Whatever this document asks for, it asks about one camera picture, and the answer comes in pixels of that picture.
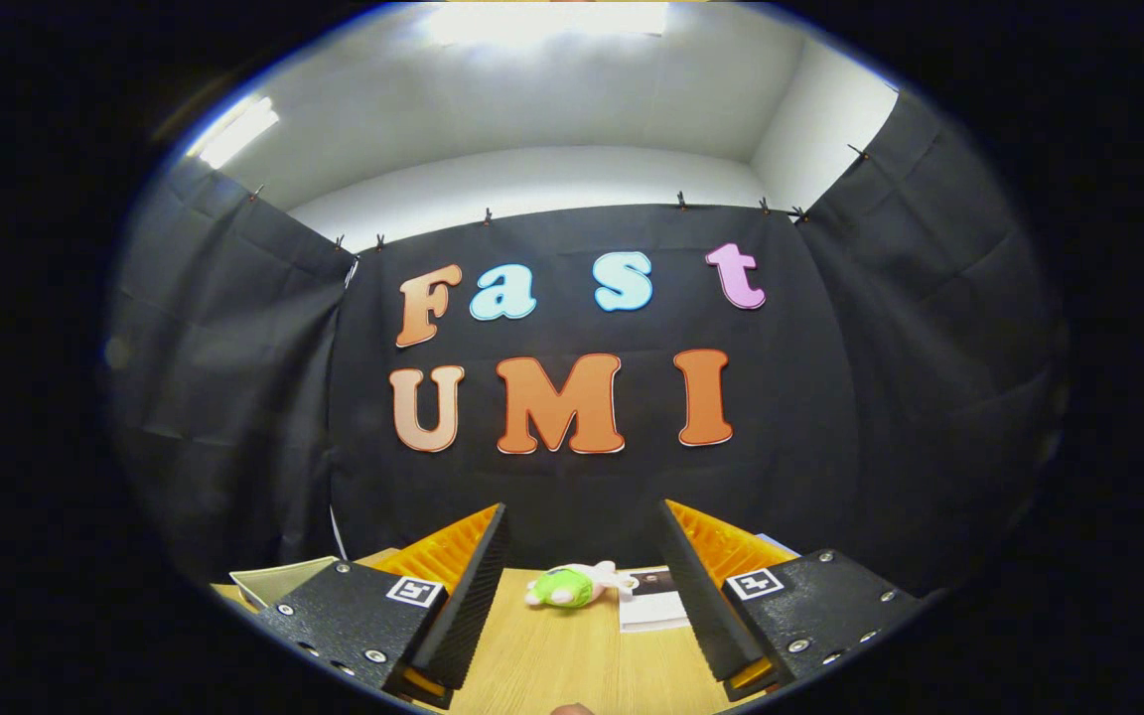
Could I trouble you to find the green and pink plush toy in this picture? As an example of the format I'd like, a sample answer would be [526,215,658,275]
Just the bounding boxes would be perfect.
[525,561,638,610]

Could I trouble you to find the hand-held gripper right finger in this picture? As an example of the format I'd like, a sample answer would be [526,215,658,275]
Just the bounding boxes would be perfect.
[660,500,928,704]

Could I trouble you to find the black backdrop cloth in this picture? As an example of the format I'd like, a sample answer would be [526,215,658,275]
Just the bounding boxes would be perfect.
[100,89,1070,597]

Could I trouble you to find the grey fabric storage box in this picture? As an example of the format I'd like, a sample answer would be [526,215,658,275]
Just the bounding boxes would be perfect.
[230,556,340,609]

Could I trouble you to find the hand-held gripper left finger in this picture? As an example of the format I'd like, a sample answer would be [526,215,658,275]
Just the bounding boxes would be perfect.
[254,502,510,710]

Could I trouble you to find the ceiling light panel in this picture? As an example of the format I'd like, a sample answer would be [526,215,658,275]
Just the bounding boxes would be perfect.
[197,96,280,170]
[428,0,672,46]

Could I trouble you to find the white book with dark photo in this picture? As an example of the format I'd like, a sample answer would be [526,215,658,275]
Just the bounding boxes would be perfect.
[619,568,689,634]

